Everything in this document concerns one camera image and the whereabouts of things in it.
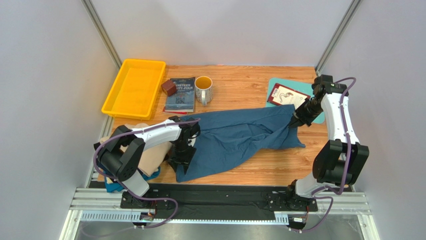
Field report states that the blue t-shirt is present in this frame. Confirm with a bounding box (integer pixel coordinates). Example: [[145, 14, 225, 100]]
[[175, 105, 305, 183]]

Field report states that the beige t-shirt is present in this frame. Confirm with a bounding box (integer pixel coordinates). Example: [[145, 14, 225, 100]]
[[99, 123, 172, 177]]

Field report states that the red paperback book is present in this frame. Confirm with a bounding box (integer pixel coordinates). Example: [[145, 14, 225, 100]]
[[266, 83, 310, 109]]

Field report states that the teal cutting board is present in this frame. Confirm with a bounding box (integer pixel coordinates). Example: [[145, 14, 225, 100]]
[[265, 77, 314, 109]]

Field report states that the black mounting base plate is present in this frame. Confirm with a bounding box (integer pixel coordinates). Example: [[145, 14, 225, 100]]
[[120, 183, 318, 221]]

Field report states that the brown wooden cube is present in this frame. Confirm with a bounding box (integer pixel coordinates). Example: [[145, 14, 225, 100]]
[[161, 79, 178, 97]]

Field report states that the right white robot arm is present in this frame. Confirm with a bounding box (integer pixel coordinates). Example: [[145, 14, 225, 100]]
[[287, 75, 370, 199]]

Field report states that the blue paperback book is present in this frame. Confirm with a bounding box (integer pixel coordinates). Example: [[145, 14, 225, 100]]
[[163, 77, 196, 113]]

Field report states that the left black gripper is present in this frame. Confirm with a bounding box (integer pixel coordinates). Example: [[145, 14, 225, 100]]
[[168, 139, 197, 174]]

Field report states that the white mug yellow inside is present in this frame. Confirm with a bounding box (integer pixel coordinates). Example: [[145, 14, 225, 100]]
[[194, 76, 213, 106]]

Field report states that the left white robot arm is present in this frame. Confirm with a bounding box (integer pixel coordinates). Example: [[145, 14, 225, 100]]
[[93, 116, 201, 200]]

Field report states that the aluminium frame rail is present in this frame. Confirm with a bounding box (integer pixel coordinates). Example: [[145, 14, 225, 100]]
[[60, 183, 380, 240]]

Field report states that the yellow plastic bin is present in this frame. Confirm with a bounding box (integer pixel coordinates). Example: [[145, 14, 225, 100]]
[[101, 58, 166, 120]]

